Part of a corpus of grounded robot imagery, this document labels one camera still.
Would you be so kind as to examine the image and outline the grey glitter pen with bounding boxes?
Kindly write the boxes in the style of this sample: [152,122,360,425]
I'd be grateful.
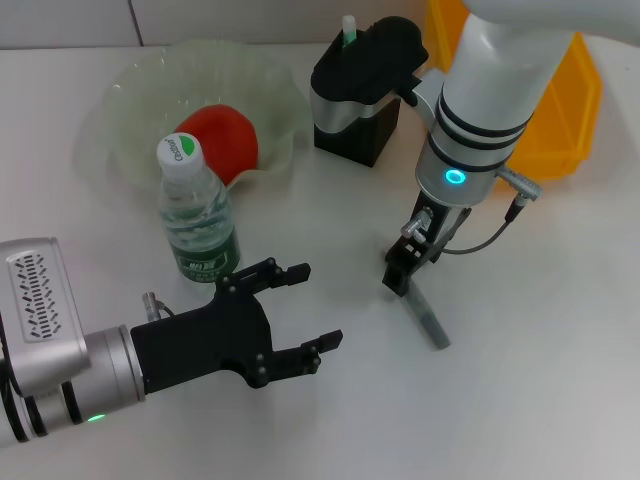
[403,279,451,351]

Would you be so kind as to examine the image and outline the pale green wavy fruit plate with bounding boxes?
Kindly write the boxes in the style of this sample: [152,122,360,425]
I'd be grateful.
[99,40,311,189]

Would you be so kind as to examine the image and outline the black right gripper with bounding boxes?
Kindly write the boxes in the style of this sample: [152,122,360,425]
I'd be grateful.
[382,192,474,297]

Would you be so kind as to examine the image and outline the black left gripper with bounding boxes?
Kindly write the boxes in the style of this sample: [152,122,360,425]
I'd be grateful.
[130,257,344,394]

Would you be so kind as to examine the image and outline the black mesh pen holder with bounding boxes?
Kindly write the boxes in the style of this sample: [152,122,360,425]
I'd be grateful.
[313,39,404,168]

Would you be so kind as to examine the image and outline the yellow plastic bin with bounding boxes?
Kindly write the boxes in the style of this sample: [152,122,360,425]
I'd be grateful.
[424,0,603,181]

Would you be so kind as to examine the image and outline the clear green-label water bottle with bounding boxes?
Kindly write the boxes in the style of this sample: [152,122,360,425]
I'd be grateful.
[156,132,242,296]

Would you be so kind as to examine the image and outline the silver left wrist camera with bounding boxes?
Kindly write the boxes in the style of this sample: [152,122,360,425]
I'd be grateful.
[0,237,91,399]

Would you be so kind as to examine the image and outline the right gripper cable with plug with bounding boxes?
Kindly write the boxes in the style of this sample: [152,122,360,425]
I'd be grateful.
[399,167,544,256]

